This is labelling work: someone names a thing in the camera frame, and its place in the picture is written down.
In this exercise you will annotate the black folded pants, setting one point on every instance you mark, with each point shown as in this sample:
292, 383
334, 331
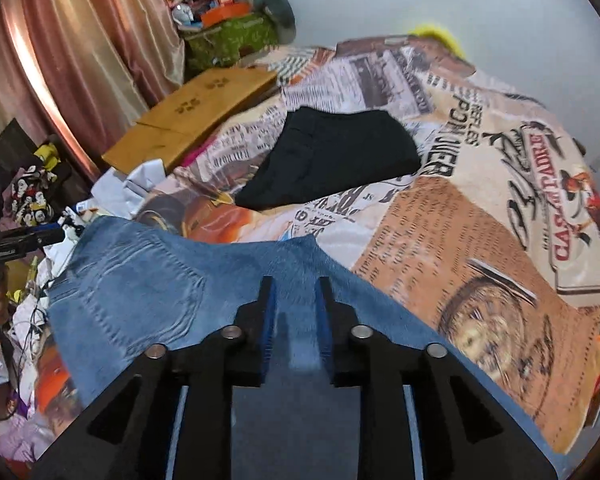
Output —
330, 155

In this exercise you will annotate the person's left hand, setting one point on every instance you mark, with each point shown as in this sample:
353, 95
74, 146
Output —
0, 307

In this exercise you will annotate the grey plush toy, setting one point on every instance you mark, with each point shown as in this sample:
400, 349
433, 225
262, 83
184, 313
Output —
275, 0

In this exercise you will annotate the cartoon mouse print cloth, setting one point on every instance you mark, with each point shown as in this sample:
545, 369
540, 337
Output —
30, 200

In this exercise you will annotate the white cloth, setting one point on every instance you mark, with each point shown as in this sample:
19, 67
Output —
130, 185

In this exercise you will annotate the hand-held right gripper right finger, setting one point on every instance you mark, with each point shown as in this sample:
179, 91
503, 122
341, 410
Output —
324, 332

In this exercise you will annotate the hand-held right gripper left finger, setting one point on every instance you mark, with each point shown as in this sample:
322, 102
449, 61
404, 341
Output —
267, 332

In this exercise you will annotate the yellow pillow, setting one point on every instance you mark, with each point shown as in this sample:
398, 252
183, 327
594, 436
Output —
450, 40

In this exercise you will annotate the blue denim pants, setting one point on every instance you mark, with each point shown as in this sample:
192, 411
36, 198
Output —
130, 280

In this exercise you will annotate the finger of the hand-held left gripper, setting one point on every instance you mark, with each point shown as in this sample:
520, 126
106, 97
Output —
40, 236

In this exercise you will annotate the orange box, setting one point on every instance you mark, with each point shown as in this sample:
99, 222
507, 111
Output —
225, 14

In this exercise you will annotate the mustard paw-print blanket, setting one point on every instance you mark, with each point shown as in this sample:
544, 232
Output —
180, 120

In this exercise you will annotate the pink curtain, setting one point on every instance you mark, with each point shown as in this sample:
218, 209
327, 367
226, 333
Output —
80, 35

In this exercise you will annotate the green patterned bag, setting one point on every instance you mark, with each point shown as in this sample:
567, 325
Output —
230, 40

